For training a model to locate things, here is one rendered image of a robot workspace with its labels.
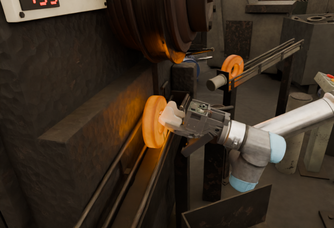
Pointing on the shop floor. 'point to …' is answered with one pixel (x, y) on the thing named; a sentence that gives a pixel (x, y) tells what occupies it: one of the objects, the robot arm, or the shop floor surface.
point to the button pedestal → (317, 140)
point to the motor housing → (213, 168)
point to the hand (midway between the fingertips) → (155, 115)
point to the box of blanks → (309, 48)
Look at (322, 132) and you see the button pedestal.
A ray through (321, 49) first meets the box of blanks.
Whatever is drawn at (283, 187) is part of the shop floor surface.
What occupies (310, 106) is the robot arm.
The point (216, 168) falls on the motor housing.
